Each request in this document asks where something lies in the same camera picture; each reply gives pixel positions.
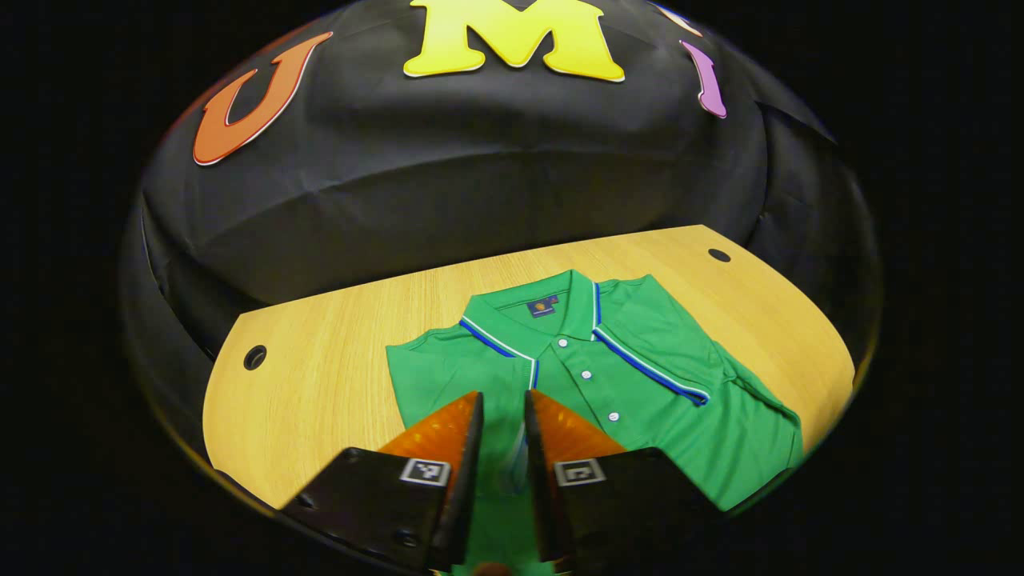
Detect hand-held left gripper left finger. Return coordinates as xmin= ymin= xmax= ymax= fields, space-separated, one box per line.
xmin=282 ymin=390 xmax=486 ymax=573

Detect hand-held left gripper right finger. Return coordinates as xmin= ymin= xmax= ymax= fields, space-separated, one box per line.
xmin=524 ymin=390 xmax=725 ymax=573

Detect green T-shirt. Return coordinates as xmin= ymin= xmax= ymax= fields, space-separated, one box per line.
xmin=386 ymin=269 xmax=804 ymax=576

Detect black backdrop cloth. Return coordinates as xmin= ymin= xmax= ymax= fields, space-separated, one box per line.
xmin=120 ymin=0 xmax=881 ymax=377

